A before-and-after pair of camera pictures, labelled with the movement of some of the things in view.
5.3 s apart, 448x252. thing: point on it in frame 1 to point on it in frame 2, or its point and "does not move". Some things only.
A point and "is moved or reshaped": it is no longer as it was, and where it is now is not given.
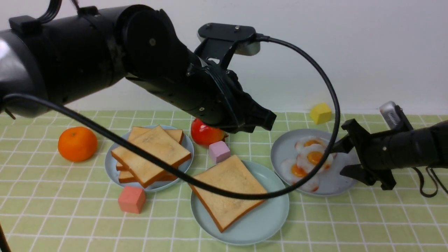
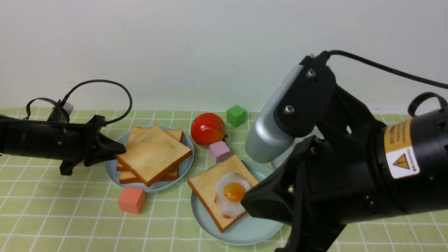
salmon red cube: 131,199 does not move
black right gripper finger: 370,177 to 279,195
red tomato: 202,134 does not move
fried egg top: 309,156 is moved or reshaped
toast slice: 157,142 does not move
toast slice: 231,174 does not move
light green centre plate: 261,223 does not move
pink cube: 218,151 does not move
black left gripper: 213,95 to 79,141
